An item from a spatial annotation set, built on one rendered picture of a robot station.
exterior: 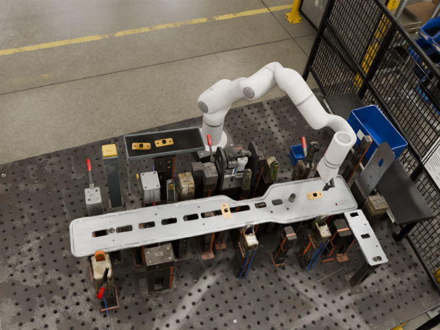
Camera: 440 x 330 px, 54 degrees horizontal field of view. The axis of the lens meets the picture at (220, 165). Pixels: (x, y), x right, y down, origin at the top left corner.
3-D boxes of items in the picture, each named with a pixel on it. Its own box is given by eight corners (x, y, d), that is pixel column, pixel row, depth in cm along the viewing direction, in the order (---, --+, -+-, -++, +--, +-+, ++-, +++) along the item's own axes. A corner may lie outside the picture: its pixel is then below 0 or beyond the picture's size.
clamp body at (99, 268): (99, 316, 200) (90, 285, 171) (96, 286, 208) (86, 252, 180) (122, 311, 202) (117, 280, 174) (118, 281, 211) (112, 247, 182)
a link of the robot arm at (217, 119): (198, 118, 244) (201, 88, 224) (220, 101, 252) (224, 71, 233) (214, 130, 240) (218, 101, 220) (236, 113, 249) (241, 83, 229)
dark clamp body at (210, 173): (197, 222, 236) (203, 181, 206) (191, 202, 243) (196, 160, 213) (216, 219, 239) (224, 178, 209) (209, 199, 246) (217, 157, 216)
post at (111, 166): (110, 210, 234) (101, 159, 200) (108, 198, 238) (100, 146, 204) (124, 207, 236) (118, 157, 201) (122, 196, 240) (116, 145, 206)
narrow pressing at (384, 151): (366, 198, 221) (395, 156, 194) (356, 180, 227) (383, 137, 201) (367, 198, 221) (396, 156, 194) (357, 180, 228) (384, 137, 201)
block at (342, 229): (320, 264, 229) (338, 239, 207) (312, 245, 235) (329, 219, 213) (336, 260, 231) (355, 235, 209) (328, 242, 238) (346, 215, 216)
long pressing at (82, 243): (71, 264, 183) (71, 263, 182) (68, 219, 196) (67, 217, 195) (360, 209, 218) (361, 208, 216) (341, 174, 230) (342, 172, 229)
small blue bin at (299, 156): (292, 167, 267) (296, 158, 260) (286, 154, 272) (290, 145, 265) (308, 165, 270) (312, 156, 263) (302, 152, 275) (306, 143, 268)
